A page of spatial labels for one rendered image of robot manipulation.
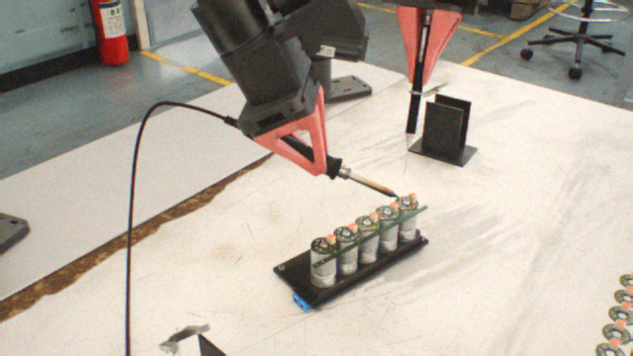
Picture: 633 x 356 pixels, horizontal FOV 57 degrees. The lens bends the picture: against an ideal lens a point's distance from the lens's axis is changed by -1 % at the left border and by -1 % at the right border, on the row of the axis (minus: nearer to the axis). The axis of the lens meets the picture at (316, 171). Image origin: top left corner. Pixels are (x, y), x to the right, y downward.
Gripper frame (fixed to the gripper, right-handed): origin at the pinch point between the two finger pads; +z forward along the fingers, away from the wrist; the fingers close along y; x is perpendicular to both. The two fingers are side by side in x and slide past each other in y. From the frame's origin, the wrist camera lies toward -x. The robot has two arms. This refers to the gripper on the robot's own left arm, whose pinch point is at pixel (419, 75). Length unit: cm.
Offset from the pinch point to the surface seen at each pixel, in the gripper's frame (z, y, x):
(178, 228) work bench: 21.2, -23.8, -4.1
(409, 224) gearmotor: 15.2, 1.9, -1.4
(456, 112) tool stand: 5.4, 2.7, 19.0
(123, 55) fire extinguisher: 30, -186, 204
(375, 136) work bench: 11.7, -8.5, 23.9
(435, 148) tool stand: 11.2, 0.7, 21.4
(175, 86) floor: 39, -146, 193
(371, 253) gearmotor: 17.7, -0.9, -5.6
